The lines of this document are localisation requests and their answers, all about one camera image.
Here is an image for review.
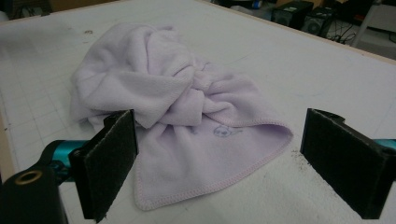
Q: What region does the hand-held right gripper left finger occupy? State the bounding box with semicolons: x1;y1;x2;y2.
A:
68;108;139;224

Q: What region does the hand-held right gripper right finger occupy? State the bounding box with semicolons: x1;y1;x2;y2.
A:
300;107;396;220

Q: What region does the lilac butterfly print towel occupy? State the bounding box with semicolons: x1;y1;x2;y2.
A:
69;21;294;212

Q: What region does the white foam mat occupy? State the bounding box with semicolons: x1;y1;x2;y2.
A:
0;0;396;224

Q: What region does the black computer tower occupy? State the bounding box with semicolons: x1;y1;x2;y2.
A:
271;0;315;31
301;7;336;39

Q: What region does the white desk leg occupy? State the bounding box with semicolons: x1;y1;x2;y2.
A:
350;2;396;49

